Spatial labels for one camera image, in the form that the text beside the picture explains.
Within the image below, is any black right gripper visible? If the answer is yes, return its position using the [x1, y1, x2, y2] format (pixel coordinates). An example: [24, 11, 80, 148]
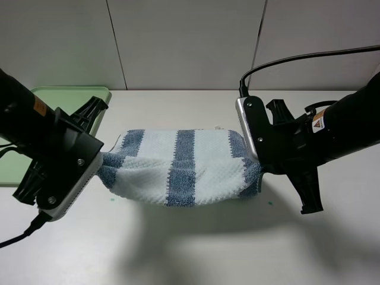
[261, 99, 326, 214]

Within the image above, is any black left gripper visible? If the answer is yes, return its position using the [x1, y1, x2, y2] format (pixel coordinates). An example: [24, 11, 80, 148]
[12, 96, 108, 205]

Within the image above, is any blue white striped towel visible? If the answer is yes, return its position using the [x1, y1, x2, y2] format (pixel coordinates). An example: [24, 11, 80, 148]
[97, 129, 263, 207]

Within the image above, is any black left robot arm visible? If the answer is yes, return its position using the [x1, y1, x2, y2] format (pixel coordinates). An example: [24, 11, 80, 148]
[1, 72, 107, 210]

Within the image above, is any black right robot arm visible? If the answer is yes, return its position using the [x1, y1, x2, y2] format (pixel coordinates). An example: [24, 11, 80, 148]
[256, 74, 379, 214]

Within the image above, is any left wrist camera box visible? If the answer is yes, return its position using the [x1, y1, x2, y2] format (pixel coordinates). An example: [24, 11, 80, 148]
[37, 148, 104, 223]

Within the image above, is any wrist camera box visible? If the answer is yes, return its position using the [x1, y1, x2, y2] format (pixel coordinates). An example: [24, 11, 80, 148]
[235, 96, 272, 162]
[37, 148, 104, 223]

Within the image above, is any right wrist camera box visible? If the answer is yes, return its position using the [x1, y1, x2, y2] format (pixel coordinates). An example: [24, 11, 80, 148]
[235, 96, 272, 162]

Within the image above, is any right black camera cable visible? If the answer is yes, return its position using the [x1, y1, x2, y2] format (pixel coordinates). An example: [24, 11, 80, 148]
[239, 44, 380, 97]

